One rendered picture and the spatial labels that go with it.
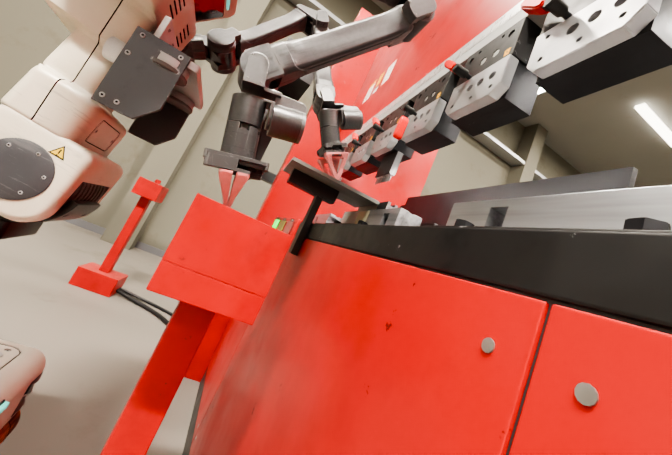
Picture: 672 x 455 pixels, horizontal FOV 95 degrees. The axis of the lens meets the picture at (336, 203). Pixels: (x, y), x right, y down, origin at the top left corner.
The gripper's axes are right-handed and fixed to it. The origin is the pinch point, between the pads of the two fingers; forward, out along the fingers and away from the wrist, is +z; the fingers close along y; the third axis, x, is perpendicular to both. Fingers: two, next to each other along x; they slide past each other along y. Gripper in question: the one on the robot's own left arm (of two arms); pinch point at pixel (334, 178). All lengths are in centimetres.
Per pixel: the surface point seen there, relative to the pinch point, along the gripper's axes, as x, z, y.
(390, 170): -16.2, -0.9, -4.0
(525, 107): -22.5, -4.9, -43.7
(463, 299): 12, 19, -64
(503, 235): 9, 14, -66
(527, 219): -5, 14, -56
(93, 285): 119, 40, 158
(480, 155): -425, -82, 383
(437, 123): -18.8, -8.4, -24.0
